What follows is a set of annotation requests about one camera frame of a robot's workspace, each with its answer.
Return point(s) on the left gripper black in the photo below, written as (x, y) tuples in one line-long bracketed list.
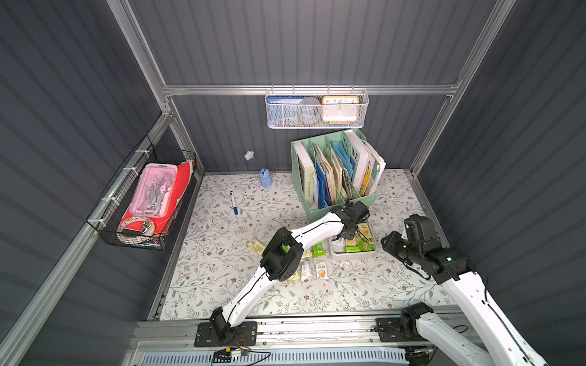
[(357, 215)]

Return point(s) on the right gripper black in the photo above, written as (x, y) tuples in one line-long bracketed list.
[(391, 242)]

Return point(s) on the white cookie storage box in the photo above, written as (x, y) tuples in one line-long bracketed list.
[(362, 246)]

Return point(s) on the yellow cookie packet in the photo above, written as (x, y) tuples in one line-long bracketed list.
[(309, 253)]

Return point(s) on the white cookie packet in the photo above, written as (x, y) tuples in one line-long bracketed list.
[(321, 270)]

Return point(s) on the yellow packet second row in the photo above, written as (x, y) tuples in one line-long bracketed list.
[(295, 277)]

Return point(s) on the pale yellow packet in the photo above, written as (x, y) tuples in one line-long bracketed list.
[(257, 246)]

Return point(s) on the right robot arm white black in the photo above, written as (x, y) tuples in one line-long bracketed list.
[(503, 344)]

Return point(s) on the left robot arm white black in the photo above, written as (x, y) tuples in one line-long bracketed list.
[(281, 258)]

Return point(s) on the green file organizer box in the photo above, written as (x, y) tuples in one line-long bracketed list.
[(333, 174)]

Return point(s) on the blue box in basket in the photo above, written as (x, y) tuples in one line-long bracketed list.
[(283, 112)]

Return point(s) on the pink plastic tool box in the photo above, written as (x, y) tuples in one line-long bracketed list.
[(153, 192)]

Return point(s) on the white book right slot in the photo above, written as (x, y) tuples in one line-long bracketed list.
[(361, 160)]

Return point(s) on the white book slot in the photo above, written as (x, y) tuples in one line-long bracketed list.
[(306, 172), (361, 160)]

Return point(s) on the white book left slot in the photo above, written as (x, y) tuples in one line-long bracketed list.
[(306, 172)]

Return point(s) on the yellow white alarm clock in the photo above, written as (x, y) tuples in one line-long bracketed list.
[(340, 109)]

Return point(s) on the grey tape roll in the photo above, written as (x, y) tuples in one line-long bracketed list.
[(310, 111)]

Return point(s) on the blue white marker pen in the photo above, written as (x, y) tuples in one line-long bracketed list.
[(234, 204)]

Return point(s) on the red cloth bag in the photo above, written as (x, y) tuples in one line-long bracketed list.
[(182, 181)]

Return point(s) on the clear tape roll in basket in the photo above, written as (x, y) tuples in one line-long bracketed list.
[(142, 225)]

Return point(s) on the white wire wall basket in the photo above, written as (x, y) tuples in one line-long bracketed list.
[(319, 93)]

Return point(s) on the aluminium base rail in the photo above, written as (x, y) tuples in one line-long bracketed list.
[(362, 338)]

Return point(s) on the black wire side basket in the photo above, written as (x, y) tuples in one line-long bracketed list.
[(112, 206)]

